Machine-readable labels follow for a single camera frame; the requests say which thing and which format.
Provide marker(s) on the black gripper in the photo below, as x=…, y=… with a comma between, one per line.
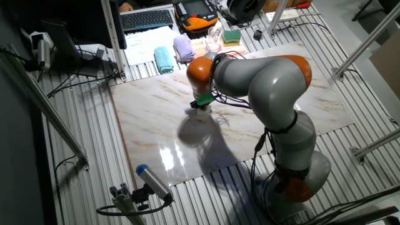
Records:
x=197, y=104

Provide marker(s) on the white rectangular sponge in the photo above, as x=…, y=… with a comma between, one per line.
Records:
x=203, y=111

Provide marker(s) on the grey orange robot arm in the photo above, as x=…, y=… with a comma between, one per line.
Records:
x=275, y=90

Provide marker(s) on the green yellow sponge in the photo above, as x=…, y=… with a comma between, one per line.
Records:
x=232, y=37

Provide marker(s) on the bare person hand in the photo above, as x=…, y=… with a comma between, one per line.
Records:
x=125, y=7

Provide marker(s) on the teal rolled towel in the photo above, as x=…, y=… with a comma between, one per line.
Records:
x=163, y=59

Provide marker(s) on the purple folded cloth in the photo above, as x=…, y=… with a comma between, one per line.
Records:
x=183, y=47

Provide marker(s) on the clear glass cup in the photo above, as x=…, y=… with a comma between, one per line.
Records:
x=214, y=42

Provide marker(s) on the orange cloth mat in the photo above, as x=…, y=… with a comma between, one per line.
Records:
x=237, y=51

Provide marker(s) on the white paper sheet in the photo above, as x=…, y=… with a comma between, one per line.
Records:
x=140, y=43

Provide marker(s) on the orange black teach pendant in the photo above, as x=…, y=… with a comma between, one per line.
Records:
x=195, y=18

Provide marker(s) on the small black round object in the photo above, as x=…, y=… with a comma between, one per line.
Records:
x=257, y=35

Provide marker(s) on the black computer keyboard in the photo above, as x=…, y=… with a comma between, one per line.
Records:
x=147, y=19

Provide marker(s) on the black round spool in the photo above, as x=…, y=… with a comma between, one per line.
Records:
x=245, y=8

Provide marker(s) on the short aluminium profile stub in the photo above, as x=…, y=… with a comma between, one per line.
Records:
x=125, y=203

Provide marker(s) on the white power strip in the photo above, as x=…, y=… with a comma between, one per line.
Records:
x=292, y=14

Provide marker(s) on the long slanted aluminium beam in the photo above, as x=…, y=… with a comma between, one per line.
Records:
x=47, y=109

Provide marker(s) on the grey monitor stand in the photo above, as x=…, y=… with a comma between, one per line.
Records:
x=61, y=40

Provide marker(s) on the brown cardboard box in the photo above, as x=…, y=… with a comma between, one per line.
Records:
x=387, y=68

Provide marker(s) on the black flat bar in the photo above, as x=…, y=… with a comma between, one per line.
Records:
x=365, y=215

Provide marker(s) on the black office chair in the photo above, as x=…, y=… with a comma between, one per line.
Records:
x=390, y=4

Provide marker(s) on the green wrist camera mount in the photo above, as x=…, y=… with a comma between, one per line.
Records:
x=205, y=99

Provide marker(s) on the silver camera with blue cap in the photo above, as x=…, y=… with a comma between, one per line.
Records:
x=153, y=181

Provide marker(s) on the black camera clamp bracket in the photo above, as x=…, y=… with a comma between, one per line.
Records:
x=140, y=197

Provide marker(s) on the upright aluminium profile post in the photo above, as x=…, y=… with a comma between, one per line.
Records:
x=112, y=37

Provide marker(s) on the thin aluminium frame post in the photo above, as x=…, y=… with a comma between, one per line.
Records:
x=278, y=15

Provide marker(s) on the silver camera on white mount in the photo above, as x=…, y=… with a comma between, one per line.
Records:
x=43, y=53

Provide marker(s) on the low aluminium frame beam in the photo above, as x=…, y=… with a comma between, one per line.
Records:
x=378, y=143

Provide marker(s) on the slanted aluminium frame beam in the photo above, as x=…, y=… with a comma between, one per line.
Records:
x=372, y=39

